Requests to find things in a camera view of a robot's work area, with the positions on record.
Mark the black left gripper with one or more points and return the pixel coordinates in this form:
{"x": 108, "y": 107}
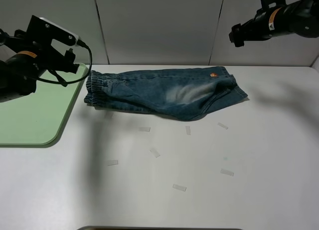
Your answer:
{"x": 31, "y": 59}

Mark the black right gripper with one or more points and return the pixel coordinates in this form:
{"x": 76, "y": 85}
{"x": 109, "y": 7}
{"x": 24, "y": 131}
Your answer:
{"x": 249, "y": 31}

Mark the children's blue denim shorts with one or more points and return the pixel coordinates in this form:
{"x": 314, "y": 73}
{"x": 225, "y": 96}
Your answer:
{"x": 183, "y": 94}

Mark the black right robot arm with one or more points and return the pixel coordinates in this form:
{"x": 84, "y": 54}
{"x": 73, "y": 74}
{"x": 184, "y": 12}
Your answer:
{"x": 276, "y": 18}

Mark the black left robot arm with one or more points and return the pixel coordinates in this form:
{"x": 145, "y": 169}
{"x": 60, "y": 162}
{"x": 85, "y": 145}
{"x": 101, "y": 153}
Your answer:
{"x": 15, "y": 86}

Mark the light green plastic tray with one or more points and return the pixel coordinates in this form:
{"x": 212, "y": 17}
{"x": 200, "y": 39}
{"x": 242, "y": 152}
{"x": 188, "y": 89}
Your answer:
{"x": 39, "y": 118}

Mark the clear tape strip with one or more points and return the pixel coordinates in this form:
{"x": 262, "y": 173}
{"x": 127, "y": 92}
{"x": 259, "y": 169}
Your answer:
{"x": 108, "y": 115}
{"x": 144, "y": 129}
{"x": 188, "y": 130}
{"x": 179, "y": 187}
{"x": 222, "y": 125}
{"x": 226, "y": 172}
{"x": 155, "y": 152}
{"x": 112, "y": 162}

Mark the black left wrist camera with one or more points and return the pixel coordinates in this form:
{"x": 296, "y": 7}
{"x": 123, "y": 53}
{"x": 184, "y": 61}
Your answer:
{"x": 44, "y": 31}

